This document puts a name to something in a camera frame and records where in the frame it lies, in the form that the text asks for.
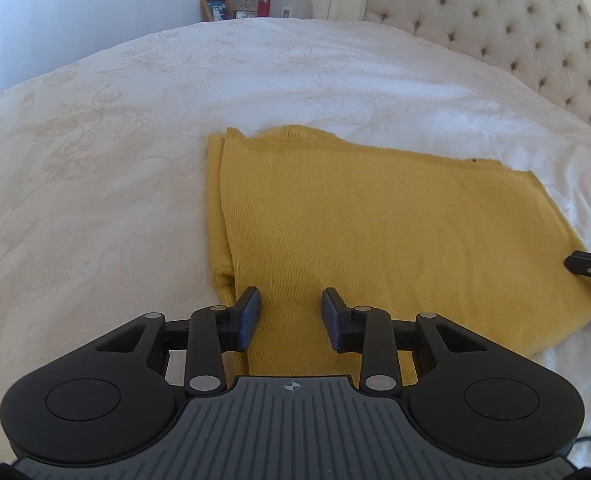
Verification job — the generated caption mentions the yellow knit sweater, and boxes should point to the yellow knit sweater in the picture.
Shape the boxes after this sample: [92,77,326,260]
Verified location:
[204,124,591,392]

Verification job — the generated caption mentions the wooden photo frame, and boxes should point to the wooden photo frame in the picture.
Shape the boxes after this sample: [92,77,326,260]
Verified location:
[200,0,232,23]

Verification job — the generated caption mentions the small silver picture frame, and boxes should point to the small silver picture frame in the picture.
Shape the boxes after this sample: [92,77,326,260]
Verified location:
[229,0,259,20]

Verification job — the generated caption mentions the tufted beige headboard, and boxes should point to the tufted beige headboard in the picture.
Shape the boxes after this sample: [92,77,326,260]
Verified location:
[311,0,591,136]

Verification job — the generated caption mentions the bed with white bedspread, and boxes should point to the bed with white bedspread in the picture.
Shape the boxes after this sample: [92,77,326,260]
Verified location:
[0,16,591,467]

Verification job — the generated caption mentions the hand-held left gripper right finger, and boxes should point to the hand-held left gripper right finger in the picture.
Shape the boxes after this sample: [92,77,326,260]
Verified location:
[321,287,491,395]

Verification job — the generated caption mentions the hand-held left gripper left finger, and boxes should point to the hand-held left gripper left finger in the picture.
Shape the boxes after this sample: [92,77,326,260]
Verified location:
[95,286,262,395]

